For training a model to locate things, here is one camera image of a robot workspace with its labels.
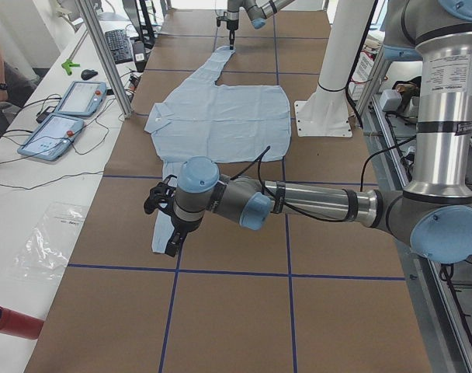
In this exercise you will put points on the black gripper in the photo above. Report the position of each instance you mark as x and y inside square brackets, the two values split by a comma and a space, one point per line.
[231, 24]
[179, 228]

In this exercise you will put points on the light blue button-up shirt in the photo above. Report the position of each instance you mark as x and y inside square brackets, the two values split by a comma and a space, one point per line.
[223, 123]

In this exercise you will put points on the black computer keyboard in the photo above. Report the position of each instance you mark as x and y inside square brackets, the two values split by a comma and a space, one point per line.
[119, 46]

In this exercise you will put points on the clear plastic bag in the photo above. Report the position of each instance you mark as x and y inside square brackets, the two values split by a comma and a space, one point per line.
[46, 253]

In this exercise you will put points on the black computer mouse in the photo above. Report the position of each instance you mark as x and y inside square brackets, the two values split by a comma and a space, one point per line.
[87, 74]

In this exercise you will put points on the near blue teach pendant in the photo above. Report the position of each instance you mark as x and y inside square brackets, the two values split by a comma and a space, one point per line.
[52, 138]

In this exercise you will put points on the blue teach pendant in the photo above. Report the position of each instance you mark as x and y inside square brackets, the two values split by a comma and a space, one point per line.
[82, 99]
[52, 138]

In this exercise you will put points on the far blue teach pendant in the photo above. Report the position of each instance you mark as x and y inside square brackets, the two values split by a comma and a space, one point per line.
[82, 99]

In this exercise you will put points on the green plastic tool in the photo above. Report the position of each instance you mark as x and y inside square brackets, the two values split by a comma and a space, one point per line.
[68, 65]

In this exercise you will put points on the white power adapter box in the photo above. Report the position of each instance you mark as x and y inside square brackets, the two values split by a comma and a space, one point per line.
[390, 100]

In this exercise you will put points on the red cylinder tube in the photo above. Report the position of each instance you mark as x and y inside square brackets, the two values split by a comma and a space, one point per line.
[14, 323]

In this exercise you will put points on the wrist black camera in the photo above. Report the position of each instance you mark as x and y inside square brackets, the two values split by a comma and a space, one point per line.
[161, 197]
[221, 19]

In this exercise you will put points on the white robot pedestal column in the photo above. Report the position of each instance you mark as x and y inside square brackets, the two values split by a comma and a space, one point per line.
[352, 20]

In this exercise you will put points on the aluminium frame post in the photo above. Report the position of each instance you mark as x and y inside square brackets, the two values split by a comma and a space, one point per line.
[93, 26]

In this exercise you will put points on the aluminium side frame rail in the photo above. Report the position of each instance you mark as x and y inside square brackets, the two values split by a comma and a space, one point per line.
[433, 213]

